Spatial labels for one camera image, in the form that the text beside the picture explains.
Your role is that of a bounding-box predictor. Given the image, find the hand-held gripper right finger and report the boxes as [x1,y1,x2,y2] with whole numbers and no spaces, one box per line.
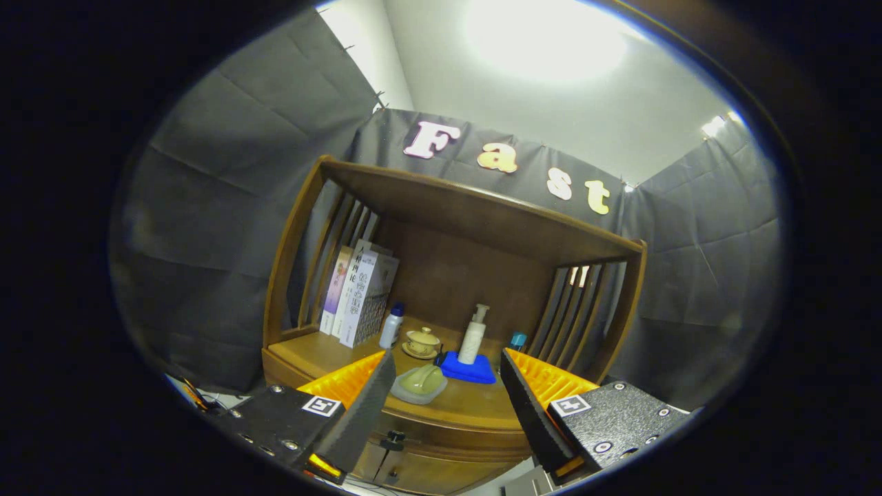
[500,348,690,490]

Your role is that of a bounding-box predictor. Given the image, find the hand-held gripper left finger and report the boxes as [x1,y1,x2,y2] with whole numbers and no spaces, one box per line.
[207,349,398,485]

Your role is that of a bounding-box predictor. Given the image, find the clear container with green item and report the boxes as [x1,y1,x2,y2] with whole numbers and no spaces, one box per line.
[389,364,449,406]

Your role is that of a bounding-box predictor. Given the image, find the wooden countertop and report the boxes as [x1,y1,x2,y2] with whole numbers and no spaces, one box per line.
[267,316,552,431]

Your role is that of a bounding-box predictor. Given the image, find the brown wooden cabinet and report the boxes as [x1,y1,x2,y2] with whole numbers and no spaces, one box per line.
[262,155,648,495]

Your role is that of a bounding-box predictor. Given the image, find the blue folded cloth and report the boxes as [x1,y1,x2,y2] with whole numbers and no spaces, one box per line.
[440,351,497,385]

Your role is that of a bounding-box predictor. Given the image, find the white bottle with blue cap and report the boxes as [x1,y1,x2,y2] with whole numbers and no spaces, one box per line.
[379,303,406,350]

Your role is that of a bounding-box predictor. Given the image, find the yellow lidded teacup with saucer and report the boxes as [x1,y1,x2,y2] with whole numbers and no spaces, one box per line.
[402,327,442,360]

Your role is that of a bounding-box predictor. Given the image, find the white pump bottle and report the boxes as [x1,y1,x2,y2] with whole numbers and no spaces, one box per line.
[458,304,491,366]

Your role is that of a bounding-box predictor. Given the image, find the pink and purple book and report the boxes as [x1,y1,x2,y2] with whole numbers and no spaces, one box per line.
[319,246,353,336]

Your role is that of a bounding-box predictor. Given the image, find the thin white book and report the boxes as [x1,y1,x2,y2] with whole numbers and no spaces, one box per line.
[332,239,393,338]

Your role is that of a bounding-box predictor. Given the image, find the orange and black floor tool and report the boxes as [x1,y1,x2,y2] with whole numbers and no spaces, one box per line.
[181,382,228,414]

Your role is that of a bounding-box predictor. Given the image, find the large ceiling lamp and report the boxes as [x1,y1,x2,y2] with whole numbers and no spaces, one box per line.
[463,0,629,83]

